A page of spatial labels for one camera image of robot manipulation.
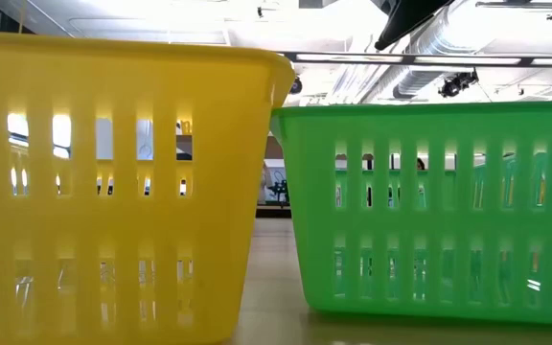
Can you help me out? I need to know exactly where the silver ventilation duct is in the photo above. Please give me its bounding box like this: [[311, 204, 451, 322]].
[[359, 0, 497, 104]]

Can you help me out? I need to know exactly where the dark background table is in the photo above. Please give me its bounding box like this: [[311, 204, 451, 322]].
[[255, 204, 292, 219]]

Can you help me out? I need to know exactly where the green plastic basket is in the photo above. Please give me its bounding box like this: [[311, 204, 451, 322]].
[[269, 101, 552, 328]]

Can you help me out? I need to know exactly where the linear ceiling light rail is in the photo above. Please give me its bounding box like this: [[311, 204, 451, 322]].
[[283, 50, 552, 68]]

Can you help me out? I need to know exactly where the black ceiling spotlight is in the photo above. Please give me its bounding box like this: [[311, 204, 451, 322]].
[[438, 70, 480, 100]]

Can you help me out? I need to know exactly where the black ceiling track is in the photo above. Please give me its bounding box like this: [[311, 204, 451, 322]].
[[475, 0, 552, 21]]

